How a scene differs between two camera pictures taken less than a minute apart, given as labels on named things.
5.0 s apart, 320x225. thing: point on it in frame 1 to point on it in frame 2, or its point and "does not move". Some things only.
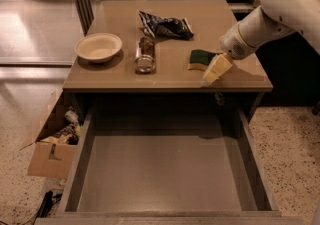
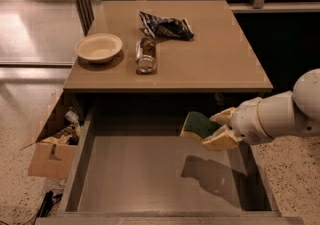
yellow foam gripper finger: x=218 y=68 to x=222 y=140
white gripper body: x=233 y=43 to x=246 y=123
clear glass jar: x=144 y=61 does not move
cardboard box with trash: x=53 y=151 does not move
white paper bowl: x=98 y=47 does not move
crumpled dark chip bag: x=165 y=27 does not move
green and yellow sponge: x=200 y=59 to x=197 y=124
